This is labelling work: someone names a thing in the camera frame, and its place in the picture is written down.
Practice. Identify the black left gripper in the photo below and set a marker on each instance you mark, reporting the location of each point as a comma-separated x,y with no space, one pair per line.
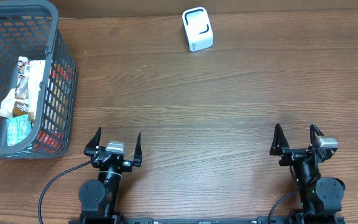
111,158

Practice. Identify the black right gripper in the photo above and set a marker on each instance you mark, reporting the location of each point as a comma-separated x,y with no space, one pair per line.
299,155

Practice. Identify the orange biscuit package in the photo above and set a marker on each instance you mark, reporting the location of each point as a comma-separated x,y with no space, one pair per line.
54,133

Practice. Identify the teal wipes packet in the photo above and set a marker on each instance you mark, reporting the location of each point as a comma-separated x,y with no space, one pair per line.
18,128

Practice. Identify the white brown snack pouch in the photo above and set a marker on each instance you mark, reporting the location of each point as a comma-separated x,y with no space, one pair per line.
23,98

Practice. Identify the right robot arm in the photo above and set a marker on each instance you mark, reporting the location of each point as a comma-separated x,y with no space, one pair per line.
320,196

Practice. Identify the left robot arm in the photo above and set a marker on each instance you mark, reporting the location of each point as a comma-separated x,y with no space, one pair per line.
99,196

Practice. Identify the white barcode scanner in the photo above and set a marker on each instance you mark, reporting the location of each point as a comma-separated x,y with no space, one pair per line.
198,30

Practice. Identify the grey plastic shopping basket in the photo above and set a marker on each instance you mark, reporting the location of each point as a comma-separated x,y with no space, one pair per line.
30,29

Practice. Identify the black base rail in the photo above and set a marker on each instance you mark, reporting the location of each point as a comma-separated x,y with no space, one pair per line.
258,220

